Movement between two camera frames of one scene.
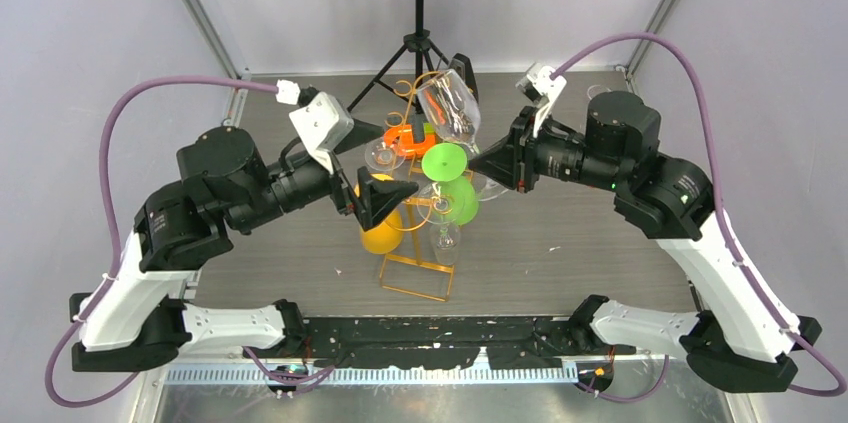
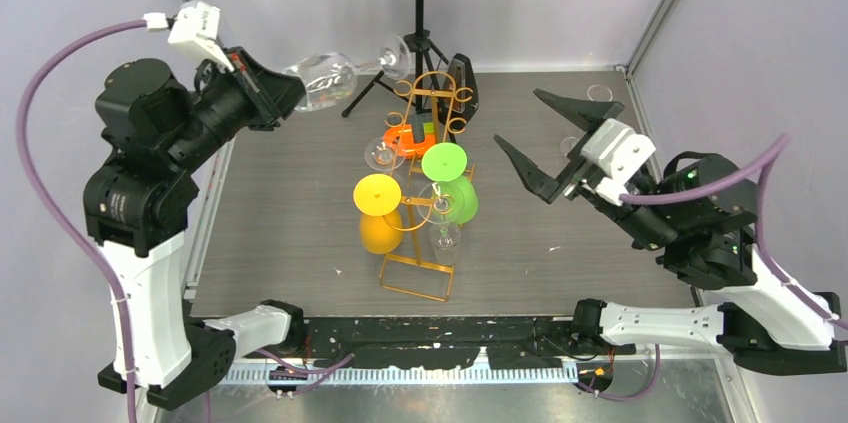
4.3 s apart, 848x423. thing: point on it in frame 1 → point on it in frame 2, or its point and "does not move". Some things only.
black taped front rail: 442,342 does not move
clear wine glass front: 438,203 does not move
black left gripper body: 342,191 → 256,109
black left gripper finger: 363,132 → 283,93
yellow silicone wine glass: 385,235 does not move
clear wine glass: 385,154 does not move
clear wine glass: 453,112 → 330,77
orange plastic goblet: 401,137 does not move
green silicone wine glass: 446,163 does not move
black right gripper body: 529,151 → 576,187
